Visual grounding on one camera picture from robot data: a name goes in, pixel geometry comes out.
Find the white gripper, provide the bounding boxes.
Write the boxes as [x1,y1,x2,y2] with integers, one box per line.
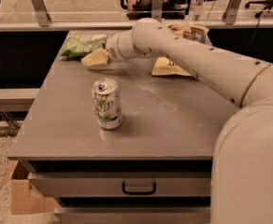
[81,29,150,67]

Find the green jalapeno chip bag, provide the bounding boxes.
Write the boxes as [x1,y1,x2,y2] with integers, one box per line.
[59,32,108,60]

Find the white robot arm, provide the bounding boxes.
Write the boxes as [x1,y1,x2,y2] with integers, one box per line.
[81,19,273,224]

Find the brown Late July chip bag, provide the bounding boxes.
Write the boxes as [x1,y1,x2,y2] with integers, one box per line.
[151,23,210,77]

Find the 7UP soda can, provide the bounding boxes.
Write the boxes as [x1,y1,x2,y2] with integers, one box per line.
[92,77,122,130]

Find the clear plastic water bottle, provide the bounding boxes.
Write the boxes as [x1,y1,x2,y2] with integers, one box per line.
[189,0,205,22]

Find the grey drawer cabinet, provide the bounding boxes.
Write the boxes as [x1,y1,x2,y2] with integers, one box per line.
[7,30,240,224]

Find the upper grey drawer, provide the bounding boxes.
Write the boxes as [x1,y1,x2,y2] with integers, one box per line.
[28,172,210,198]

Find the grey drawer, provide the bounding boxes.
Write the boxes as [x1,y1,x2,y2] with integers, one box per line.
[53,207,210,224]
[28,172,210,198]

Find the lower grey drawer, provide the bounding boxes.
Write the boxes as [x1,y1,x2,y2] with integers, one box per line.
[53,207,210,224]

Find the cardboard box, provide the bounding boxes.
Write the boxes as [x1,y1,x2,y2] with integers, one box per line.
[0,161,60,215]

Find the left metal railing post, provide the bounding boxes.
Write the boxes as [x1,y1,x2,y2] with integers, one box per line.
[31,0,51,27]

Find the metal railing post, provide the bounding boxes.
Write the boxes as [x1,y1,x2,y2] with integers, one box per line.
[151,0,163,21]
[31,0,51,27]
[223,0,242,24]

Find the middle metal railing post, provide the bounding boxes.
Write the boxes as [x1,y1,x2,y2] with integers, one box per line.
[151,0,163,21]

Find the right metal railing post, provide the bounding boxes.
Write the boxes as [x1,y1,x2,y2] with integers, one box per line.
[223,0,242,24]

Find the black drawer handle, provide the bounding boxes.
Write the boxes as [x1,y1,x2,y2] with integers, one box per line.
[122,182,157,195]

